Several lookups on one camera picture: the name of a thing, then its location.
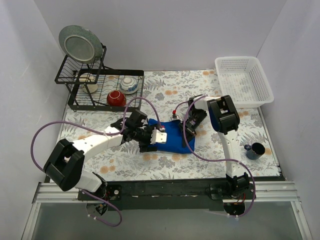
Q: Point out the grey green plate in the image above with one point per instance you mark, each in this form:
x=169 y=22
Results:
x=80 y=44

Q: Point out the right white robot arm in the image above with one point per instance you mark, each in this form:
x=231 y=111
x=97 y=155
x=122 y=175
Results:
x=225 y=121

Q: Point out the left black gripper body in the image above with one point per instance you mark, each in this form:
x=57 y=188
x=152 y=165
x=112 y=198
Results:
x=147 y=139

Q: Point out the blue printed t shirt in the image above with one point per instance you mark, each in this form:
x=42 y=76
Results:
x=174 y=140

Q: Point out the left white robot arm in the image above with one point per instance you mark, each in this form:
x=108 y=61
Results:
x=65 y=164

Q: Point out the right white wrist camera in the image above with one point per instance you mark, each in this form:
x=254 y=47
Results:
x=175 y=116

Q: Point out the white plastic basket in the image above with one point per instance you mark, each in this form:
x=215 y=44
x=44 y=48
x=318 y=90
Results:
x=244 y=80

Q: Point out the aluminium frame rail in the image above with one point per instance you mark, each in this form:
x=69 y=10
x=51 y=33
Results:
x=264 y=192

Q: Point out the black wire dish rack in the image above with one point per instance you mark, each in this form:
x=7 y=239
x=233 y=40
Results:
x=107 y=78

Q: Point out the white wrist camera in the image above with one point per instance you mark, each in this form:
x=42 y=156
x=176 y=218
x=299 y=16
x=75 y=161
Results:
x=175 y=116
x=158 y=137

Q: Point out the red bowl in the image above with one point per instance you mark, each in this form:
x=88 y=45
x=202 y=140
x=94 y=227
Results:
x=116 y=98

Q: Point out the dark blue mug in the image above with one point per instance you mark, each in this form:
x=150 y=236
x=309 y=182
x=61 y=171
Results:
x=254 y=151

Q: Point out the cream mug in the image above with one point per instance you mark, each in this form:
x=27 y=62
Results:
x=89 y=86

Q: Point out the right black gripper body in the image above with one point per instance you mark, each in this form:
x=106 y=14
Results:
x=186 y=129

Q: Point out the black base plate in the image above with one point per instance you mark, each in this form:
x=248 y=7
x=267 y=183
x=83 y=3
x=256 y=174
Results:
x=205 y=193

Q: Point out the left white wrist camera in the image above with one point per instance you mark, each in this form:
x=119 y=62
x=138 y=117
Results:
x=158 y=137

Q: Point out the white blue patterned bowl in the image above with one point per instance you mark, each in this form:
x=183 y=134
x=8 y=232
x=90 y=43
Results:
x=128 y=85

